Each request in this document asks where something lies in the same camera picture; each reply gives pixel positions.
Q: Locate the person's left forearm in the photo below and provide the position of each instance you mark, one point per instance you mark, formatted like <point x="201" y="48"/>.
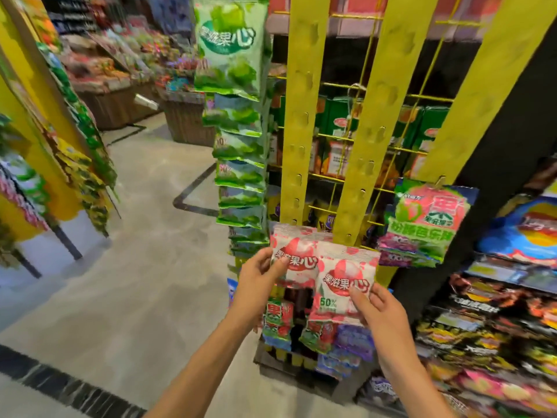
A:
<point x="204" y="370"/>

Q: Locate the row of green boxes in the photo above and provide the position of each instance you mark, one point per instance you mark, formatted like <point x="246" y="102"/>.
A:
<point x="339" y="121"/>

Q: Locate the person's left hand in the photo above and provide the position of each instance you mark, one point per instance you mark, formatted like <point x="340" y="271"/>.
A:
<point x="252" y="291"/>

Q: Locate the person's left thumb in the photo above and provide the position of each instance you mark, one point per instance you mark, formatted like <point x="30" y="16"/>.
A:
<point x="276" y="269"/>

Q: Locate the wooden display bin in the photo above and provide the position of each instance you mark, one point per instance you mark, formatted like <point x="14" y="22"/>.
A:
<point x="113" y="104"/>

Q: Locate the yellow stand with hanging packets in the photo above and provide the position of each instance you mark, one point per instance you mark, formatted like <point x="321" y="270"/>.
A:
<point x="39" y="139"/>

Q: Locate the wicker display bin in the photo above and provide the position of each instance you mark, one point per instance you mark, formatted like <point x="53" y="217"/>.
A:
<point x="187" y="119"/>

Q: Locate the yellow hanging display strip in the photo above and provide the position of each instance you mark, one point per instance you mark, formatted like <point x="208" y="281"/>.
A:
<point x="302" y="104"/>
<point x="483" y="82"/>
<point x="374" y="126"/>

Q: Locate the red green small snack packet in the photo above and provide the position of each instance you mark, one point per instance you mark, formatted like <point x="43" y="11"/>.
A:
<point x="317" y="335"/>
<point x="278" y="322"/>

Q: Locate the purple snack packet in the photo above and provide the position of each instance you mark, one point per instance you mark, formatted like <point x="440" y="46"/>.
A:
<point x="354" y="341"/>

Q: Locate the blue snack packet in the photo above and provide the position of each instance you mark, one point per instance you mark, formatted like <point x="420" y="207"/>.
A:
<point x="337" y="365"/>

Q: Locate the green pink mixed snack packet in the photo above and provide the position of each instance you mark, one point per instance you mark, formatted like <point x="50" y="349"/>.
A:
<point x="424" y="221"/>

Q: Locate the column of green snack packets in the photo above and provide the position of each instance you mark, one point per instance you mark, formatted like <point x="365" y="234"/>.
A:
<point x="235" y="126"/>

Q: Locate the person's right hand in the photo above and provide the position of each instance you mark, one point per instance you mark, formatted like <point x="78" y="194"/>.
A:
<point x="389" y="326"/>

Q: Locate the person's right forearm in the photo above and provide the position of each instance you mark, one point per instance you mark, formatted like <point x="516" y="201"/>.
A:
<point x="413" y="391"/>

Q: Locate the shelf of colourful snack bags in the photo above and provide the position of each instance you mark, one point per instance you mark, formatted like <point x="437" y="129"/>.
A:
<point x="491" y="322"/>

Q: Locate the red white snack packet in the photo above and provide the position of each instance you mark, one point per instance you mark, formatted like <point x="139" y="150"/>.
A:
<point x="300" y="245"/>
<point x="343" y="278"/>

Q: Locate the person's right thumb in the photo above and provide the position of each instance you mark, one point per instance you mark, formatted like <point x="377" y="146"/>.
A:
<point x="359" y="300"/>

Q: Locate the pile of assorted background snacks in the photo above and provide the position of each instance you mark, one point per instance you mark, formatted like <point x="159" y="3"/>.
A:
<point x="130" y="52"/>

